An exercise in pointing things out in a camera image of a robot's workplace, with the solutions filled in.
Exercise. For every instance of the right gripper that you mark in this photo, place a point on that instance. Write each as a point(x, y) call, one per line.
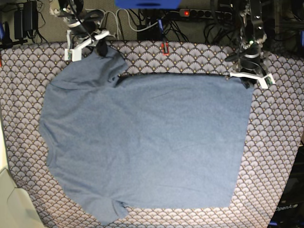
point(84, 29)

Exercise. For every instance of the black box under table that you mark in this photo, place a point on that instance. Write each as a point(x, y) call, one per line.
point(151, 34)

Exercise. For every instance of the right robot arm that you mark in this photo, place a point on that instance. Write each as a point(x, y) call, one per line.
point(74, 10)

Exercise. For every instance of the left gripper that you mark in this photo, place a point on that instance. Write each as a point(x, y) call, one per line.
point(250, 60)

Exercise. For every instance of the cream plastic furniture corner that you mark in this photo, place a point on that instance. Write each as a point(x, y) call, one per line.
point(16, 207)

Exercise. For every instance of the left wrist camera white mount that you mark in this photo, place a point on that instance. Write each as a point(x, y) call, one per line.
point(264, 81)

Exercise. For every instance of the blue T-shirt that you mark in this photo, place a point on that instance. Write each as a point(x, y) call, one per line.
point(151, 141)

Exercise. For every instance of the blue box overhead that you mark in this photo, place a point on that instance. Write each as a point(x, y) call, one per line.
point(148, 4)

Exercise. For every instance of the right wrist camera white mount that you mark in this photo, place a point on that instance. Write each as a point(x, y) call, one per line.
point(74, 54)

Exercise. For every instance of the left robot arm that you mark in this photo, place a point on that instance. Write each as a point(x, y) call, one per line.
point(252, 38)

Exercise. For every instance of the red table clamp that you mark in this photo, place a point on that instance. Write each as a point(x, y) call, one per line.
point(165, 48)

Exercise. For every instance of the black power adapter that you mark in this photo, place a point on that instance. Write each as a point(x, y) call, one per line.
point(26, 20)

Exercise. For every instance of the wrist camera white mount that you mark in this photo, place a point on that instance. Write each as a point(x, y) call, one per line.
point(264, 81)
point(74, 54)

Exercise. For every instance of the black power strip red switch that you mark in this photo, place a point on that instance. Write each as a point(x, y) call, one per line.
point(204, 14)

